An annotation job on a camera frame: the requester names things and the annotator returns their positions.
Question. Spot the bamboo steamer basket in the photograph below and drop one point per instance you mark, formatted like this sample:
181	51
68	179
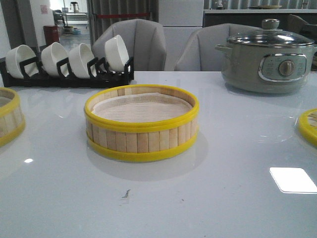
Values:
142	141
12	120

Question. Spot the woven bamboo steamer lid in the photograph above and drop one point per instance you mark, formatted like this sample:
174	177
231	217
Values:
307	126

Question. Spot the steamer liner cloth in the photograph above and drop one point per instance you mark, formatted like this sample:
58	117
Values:
146	107

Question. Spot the black bowl rack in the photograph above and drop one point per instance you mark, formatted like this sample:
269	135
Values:
100	75

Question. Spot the grey chair right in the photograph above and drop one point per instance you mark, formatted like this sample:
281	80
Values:
199	53

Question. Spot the grey chair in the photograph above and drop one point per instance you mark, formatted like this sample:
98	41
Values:
199	53
144	40

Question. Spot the white bowl right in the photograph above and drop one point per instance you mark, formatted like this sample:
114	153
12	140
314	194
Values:
116	53

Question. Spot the white bowl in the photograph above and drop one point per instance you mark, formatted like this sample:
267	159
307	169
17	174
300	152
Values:
78	59
51	55
14	57
116	53

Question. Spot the grey chair left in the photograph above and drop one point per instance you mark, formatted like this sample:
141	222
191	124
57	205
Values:
144	40

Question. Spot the green electric cooking pot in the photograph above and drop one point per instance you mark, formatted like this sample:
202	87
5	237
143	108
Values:
273	70

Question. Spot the red bin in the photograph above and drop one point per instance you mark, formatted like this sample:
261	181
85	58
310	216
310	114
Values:
51	34

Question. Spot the glass pot lid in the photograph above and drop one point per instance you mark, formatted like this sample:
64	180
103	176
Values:
270	36

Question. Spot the white bowl far left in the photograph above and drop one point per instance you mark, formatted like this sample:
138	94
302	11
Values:
14	57

